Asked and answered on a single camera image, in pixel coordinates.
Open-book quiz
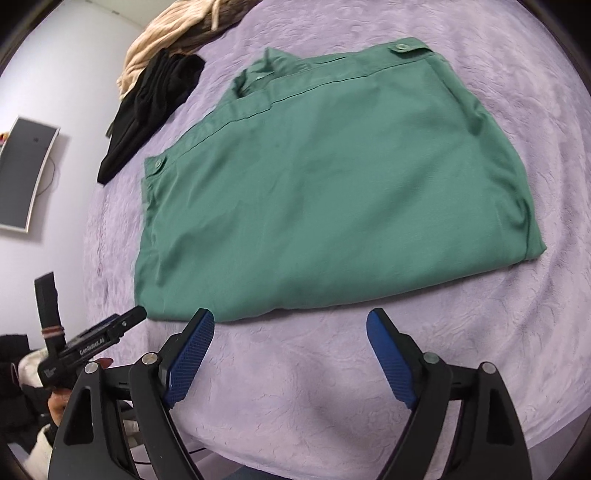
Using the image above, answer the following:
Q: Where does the black garment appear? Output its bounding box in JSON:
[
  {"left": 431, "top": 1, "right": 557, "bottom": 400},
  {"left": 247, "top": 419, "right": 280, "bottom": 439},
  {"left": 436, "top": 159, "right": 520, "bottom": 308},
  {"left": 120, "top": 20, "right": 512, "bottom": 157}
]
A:
[{"left": 97, "top": 49, "right": 205, "bottom": 185}]

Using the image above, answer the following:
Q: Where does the white framed wall screen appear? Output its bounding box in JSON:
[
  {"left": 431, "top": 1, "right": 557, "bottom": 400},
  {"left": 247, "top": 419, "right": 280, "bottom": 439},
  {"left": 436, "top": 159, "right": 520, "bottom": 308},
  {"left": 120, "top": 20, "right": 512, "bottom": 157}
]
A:
[{"left": 0, "top": 117, "right": 60, "bottom": 233}]

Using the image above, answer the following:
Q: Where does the person's left hand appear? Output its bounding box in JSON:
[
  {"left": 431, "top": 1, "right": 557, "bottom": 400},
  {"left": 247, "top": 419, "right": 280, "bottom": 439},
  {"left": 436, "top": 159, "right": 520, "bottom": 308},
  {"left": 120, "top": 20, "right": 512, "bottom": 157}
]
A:
[{"left": 48, "top": 388, "right": 72, "bottom": 427}]

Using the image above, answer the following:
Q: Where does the green jacket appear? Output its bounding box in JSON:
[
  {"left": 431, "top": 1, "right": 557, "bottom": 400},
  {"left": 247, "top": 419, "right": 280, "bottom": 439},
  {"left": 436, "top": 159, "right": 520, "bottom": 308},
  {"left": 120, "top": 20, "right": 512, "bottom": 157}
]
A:
[{"left": 134, "top": 38, "right": 545, "bottom": 322}]

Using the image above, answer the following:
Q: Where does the beige brown knit sweater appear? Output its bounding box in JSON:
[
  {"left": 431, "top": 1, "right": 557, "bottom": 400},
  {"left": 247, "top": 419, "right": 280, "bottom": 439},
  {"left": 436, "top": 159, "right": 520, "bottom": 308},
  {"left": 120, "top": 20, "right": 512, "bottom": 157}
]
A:
[{"left": 116, "top": 0, "right": 259, "bottom": 100}]

